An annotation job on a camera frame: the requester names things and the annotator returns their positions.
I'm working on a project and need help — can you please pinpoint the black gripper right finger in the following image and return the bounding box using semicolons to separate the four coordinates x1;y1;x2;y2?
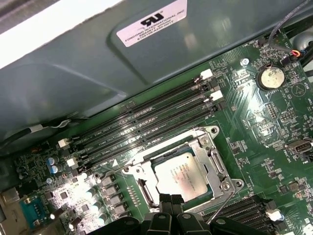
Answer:
172;194;261;235

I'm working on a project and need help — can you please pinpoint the green motherboard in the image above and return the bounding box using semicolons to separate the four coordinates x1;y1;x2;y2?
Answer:
0;23;313;235

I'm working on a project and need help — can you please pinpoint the blue serial port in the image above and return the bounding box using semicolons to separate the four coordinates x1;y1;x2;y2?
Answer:
21;197;47;230

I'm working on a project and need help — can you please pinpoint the CPU socket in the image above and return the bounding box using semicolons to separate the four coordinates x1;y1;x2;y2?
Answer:
121;124;245;216

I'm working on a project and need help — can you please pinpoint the grey power choke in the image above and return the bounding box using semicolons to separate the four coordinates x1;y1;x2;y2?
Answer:
111;205;128;216
102;186;120;197
100;176;117;188
106;195;124;207

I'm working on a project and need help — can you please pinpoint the internal USB port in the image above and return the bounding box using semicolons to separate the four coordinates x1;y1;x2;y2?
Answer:
287;139;313;155

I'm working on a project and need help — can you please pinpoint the silver green CPU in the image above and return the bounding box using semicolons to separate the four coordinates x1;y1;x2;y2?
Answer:
152;151;213;203

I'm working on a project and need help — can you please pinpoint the black silver PC case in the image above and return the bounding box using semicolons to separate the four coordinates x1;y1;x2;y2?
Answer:
0;0;313;162

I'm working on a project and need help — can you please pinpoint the thin fan wire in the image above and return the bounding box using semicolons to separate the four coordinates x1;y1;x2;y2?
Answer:
268;0;311;57

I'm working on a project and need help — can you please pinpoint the thin white wire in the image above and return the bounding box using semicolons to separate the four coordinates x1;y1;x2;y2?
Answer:
26;119;72;133

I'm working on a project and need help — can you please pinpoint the round coin battery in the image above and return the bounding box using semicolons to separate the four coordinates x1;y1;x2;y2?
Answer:
256;65;286;90

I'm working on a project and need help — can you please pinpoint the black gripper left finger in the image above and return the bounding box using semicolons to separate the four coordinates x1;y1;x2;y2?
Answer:
97;193;173;235

